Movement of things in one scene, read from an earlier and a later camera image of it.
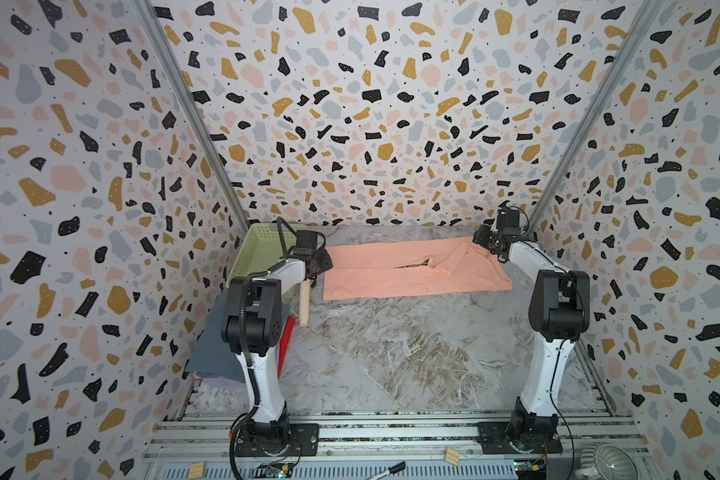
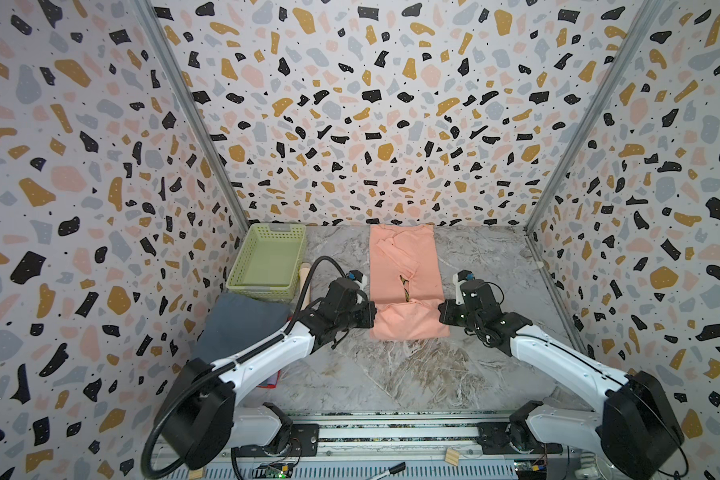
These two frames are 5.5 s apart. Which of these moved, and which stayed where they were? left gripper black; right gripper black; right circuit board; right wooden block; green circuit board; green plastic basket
Moved: left gripper black; right gripper black
Stayed: green circuit board; green plastic basket; right wooden block; right circuit board
